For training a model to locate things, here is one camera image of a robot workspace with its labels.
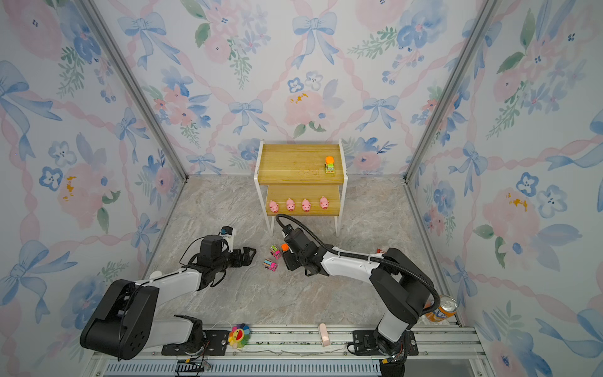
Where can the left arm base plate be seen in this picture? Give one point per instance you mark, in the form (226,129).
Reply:
(206,342)

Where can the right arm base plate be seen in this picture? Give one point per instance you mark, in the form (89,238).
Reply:
(371,343)

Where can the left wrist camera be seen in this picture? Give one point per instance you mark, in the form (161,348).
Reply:
(228,233)

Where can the rainbow flower plush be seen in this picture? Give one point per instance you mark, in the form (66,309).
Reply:
(239,336)

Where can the pink green toy truck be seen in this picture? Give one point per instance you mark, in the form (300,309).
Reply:
(275,251)

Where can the white wood two-tier shelf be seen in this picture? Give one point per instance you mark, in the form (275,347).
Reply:
(286,171)

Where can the pink eraser block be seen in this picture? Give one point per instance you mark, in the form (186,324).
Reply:
(324,335)

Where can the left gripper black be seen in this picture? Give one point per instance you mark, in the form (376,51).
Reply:
(247,258)

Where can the pink pig toy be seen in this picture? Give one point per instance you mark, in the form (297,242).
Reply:
(324,203)
(274,207)
(306,205)
(290,204)

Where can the orange yellow toy truck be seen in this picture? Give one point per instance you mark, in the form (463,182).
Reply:
(329,165)

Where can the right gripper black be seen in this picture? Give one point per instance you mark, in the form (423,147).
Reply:
(287,258)

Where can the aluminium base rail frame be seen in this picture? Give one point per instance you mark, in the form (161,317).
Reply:
(295,350)

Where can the orange soda can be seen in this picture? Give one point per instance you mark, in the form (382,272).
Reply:
(446,309)

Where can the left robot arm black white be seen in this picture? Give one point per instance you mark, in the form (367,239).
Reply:
(124,323)

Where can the pink teal toy truck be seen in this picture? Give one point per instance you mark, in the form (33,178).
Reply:
(270,265)

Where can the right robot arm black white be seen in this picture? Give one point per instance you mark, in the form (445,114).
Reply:
(404,289)

